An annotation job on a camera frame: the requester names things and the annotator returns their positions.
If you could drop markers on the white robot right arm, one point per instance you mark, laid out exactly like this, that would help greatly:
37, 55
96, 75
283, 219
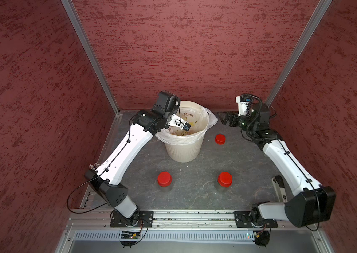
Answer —
312, 203

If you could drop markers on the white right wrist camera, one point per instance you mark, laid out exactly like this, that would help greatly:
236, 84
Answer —
244, 102

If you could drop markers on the white printed bin liner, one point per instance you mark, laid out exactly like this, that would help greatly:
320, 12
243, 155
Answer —
201, 119

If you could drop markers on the cream plastic trash bin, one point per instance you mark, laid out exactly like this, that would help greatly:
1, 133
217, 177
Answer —
184, 153

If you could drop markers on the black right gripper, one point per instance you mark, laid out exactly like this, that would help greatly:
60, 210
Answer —
234, 115

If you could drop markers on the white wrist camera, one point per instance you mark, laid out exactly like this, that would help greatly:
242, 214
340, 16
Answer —
178, 122
244, 102

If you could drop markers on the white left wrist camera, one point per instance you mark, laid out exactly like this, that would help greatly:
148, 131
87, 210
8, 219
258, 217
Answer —
178, 122

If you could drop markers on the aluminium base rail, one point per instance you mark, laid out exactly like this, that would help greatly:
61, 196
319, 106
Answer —
170, 219

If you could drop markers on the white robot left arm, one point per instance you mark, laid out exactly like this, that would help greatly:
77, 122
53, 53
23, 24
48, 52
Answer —
106, 178

